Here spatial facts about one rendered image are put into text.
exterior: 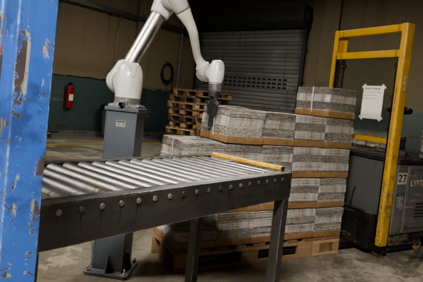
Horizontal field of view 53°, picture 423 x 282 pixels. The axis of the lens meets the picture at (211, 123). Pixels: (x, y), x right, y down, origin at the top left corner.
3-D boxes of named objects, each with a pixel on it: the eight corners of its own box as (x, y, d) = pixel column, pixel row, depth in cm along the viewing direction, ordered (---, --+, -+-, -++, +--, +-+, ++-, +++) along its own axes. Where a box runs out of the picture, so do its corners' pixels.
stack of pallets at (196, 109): (197, 143, 1067) (202, 91, 1060) (228, 148, 1012) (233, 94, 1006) (161, 143, 959) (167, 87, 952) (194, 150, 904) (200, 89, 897)
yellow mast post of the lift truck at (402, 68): (370, 242, 339) (398, 23, 330) (377, 242, 343) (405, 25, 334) (379, 247, 331) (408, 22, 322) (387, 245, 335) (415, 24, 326)
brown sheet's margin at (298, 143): (262, 138, 334) (263, 133, 334) (291, 140, 348) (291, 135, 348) (294, 145, 301) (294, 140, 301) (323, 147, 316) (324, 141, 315)
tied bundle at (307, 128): (262, 140, 334) (265, 111, 333) (290, 141, 348) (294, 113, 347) (293, 146, 301) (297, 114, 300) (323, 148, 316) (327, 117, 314)
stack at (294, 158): (149, 251, 295) (161, 133, 290) (279, 239, 353) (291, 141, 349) (172, 274, 261) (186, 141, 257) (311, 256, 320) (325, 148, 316)
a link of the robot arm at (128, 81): (118, 97, 243) (121, 59, 242) (109, 95, 259) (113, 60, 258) (145, 99, 251) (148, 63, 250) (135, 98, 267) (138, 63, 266)
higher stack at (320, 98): (279, 239, 353) (296, 85, 346) (305, 236, 368) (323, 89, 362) (311, 256, 320) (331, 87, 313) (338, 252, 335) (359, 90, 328)
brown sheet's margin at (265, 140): (231, 136, 320) (232, 131, 320) (262, 138, 334) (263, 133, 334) (260, 143, 287) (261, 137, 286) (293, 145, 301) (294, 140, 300)
